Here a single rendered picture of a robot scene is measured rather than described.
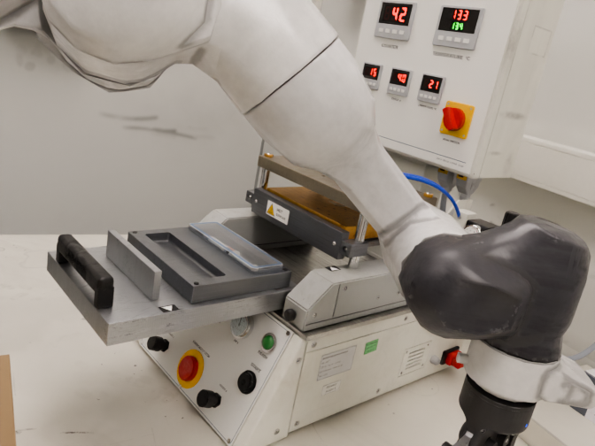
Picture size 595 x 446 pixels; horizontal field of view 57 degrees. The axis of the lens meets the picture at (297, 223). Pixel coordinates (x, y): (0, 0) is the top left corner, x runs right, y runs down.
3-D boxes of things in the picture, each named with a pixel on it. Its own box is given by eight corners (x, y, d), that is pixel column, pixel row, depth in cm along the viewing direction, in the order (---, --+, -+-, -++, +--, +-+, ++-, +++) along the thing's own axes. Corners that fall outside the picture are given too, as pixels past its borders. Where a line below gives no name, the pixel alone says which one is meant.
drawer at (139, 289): (220, 254, 98) (226, 213, 96) (297, 310, 83) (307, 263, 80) (46, 275, 79) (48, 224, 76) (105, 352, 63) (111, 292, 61)
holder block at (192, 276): (217, 237, 95) (220, 223, 94) (289, 286, 81) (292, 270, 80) (126, 246, 84) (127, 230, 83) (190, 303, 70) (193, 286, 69)
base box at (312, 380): (340, 296, 135) (355, 231, 130) (469, 378, 109) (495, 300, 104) (135, 340, 100) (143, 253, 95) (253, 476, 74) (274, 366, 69)
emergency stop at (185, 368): (181, 373, 90) (193, 351, 90) (193, 387, 87) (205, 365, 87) (173, 372, 88) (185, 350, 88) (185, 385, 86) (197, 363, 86)
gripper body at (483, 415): (492, 357, 65) (470, 423, 67) (451, 374, 59) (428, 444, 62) (552, 393, 59) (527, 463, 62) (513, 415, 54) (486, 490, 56)
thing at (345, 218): (329, 204, 111) (339, 158, 108) (415, 244, 95) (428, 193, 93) (262, 208, 99) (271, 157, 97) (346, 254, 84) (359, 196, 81)
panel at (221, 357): (139, 343, 98) (189, 252, 98) (231, 448, 77) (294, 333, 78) (130, 341, 97) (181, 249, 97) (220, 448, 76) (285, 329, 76)
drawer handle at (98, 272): (70, 258, 76) (72, 232, 75) (112, 307, 66) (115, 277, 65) (55, 260, 75) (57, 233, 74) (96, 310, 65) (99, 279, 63)
